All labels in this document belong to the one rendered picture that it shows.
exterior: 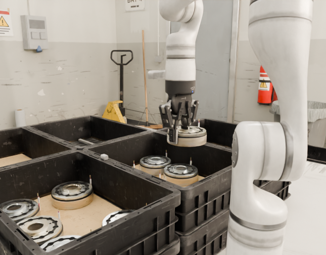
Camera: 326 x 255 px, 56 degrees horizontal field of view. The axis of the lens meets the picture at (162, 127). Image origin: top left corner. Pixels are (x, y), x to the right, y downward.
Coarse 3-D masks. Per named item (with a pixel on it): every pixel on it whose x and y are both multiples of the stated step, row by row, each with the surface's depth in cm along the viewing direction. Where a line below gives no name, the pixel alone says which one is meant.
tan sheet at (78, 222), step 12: (48, 204) 78; (96, 204) 78; (108, 204) 78; (60, 216) 73; (72, 216) 73; (84, 216) 73; (96, 216) 73; (72, 228) 68; (84, 228) 68; (96, 228) 68
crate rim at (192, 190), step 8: (136, 136) 103; (104, 144) 94; (208, 144) 94; (88, 152) 87; (112, 160) 80; (128, 168) 75; (224, 168) 75; (152, 176) 71; (208, 176) 70; (216, 176) 70; (224, 176) 73; (168, 184) 66; (192, 184) 66; (200, 184) 66; (208, 184) 68; (216, 184) 71; (184, 192) 64; (192, 192) 65; (200, 192) 67; (184, 200) 64
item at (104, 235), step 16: (48, 160) 82; (96, 160) 82; (144, 176) 70; (176, 192) 62; (0, 208) 56; (144, 208) 56; (160, 208) 58; (0, 224) 53; (16, 224) 51; (112, 224) 51; (128, 224) 53; (16, 240) 48; (32, 240) 47; (80, 240) 47; (96, 240) 48; (112, 240) 51
